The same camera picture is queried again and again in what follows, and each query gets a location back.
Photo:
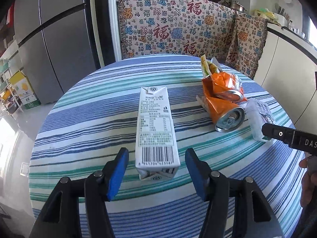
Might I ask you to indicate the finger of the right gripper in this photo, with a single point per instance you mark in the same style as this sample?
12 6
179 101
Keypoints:
284 134

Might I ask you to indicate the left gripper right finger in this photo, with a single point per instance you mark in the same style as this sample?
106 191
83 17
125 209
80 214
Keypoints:
253 216

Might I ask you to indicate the steel pot with lid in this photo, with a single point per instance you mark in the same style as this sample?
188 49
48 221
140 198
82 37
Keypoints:
234 5

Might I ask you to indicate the white wrapper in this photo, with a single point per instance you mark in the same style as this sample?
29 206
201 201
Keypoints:
258 113

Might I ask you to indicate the white kitchen cabinet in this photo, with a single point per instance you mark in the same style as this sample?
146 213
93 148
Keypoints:
287 70

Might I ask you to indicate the grey refrigerator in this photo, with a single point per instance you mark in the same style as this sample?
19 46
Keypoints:
56 44

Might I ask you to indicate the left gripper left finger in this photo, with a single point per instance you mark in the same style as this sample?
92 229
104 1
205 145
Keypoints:
59 216

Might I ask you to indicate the blue striped tablecloth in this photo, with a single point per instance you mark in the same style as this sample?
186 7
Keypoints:
98 115

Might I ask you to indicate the small patterned hanging cloth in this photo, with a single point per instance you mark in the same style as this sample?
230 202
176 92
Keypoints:
248 41

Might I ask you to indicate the patterned Chinese character cloth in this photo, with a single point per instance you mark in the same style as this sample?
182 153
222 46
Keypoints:
185 27

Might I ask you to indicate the yellow cardboard box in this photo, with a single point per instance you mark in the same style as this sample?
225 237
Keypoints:
24 90

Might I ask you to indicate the orange snack bag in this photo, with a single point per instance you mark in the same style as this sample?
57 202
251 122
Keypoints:
225 86

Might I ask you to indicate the orange crushed can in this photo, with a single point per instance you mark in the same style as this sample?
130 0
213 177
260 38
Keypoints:
226 116

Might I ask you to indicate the right hand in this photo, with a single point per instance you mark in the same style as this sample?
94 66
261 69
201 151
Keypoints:
308 182

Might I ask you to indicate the white milk carton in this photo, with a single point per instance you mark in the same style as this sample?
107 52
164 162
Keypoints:
156 152

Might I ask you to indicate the green yellow snack wrapper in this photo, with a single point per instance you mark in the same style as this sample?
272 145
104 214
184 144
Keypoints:
209 67

